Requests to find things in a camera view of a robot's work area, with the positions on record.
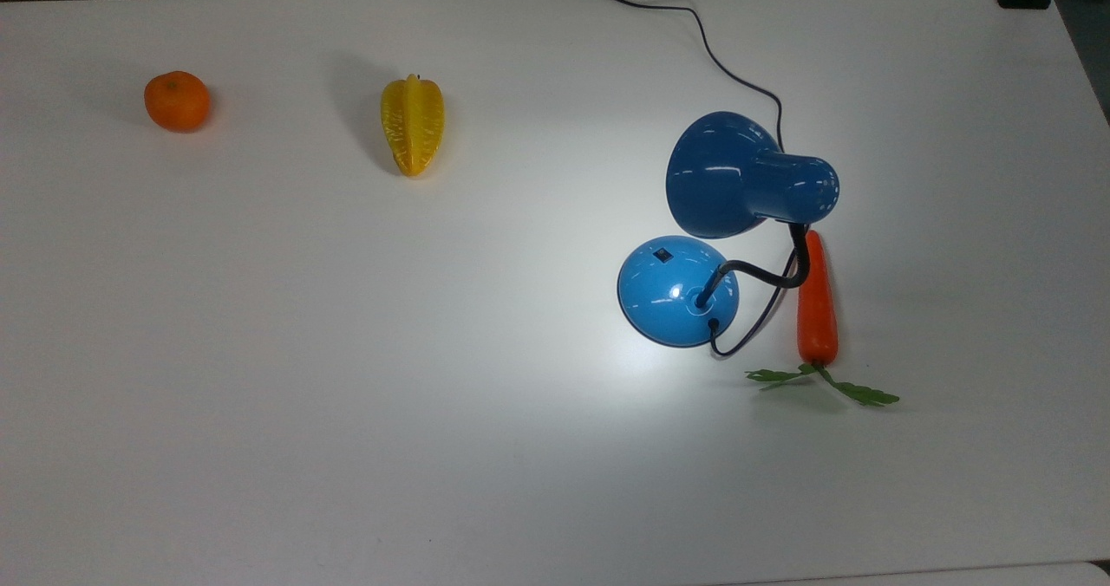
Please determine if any orange toy mandarin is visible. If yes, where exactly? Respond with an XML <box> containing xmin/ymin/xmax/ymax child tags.
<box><xmin>143</xmin><ymin>70</ymin><xmax>212</xmax><ymax>133</ymax></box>

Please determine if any black lamp power cable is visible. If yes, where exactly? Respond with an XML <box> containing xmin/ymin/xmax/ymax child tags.
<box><xmin>577</xmin><ymin>0</ymin><xmax>799</xmax><ymax>357</ymax></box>

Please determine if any blue desk lamp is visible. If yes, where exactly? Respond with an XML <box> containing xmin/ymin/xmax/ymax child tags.
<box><xmin>617</xmin><ymin>111</ymin><xmax>840</xmax><ymax>348</ymax></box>

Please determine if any yellow toy starfruit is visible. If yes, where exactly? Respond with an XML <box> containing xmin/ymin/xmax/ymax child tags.
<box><xmin>380</xmin><ymin>74</ymin><xmax>446</xmax><ymax>180</ymax></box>

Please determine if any orange toy carrot with leaves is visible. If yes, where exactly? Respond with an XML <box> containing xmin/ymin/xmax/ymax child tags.
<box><xmin>746</xmin><ymin>230</ymin><xmax>900</xmax><ymax>407</ymax></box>

